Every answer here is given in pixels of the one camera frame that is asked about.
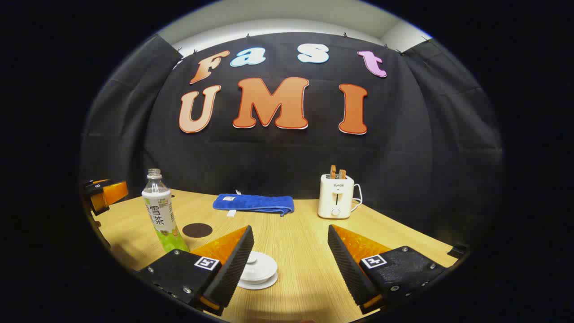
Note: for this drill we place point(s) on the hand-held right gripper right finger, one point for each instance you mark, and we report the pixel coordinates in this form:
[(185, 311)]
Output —
[(347, 269)]

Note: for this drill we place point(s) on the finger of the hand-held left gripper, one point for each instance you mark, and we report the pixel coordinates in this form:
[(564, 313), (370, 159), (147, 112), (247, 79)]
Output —
[(112, 193)]

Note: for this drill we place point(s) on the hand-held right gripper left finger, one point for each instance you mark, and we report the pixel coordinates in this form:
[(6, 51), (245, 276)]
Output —
[(233, 269)]

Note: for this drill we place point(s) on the white teacup lid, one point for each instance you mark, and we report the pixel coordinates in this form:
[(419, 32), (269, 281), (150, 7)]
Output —
[(260, 264)]

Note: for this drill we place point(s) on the clear water bottle green label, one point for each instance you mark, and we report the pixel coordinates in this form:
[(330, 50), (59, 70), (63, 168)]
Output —
[(158, 211)]

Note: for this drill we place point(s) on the dark round coaster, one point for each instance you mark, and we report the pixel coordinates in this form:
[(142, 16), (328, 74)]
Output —
[(197, 230)]

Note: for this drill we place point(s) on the white saucer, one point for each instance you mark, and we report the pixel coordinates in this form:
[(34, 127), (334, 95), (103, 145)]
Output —
[(264, 286)]

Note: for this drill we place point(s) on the blue folded towel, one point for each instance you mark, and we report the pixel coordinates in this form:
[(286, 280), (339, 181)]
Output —
[(255, 202)]

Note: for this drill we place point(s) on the cream toaster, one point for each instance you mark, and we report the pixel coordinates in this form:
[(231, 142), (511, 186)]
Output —
[(334, 197)]

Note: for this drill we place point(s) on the black table clamp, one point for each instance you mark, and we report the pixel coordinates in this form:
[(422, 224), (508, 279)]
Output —
[(458, 251)]

